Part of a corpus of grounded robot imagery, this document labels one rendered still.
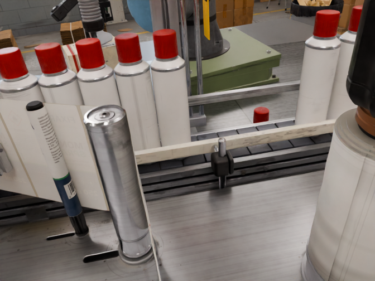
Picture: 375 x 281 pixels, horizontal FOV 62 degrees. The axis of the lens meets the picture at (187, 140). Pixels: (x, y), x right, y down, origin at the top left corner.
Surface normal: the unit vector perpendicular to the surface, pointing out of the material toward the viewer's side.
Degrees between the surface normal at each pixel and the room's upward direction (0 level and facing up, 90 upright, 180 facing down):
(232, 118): 0
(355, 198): 91
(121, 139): 90
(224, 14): 87
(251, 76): 90
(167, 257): 0
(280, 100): 0
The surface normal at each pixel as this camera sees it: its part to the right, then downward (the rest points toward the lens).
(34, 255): -0.07, -0.83
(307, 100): -0.62, 0.47
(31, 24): 0.35, 0.50
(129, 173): 0.69, 0.36
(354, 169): -0.88, 0.33
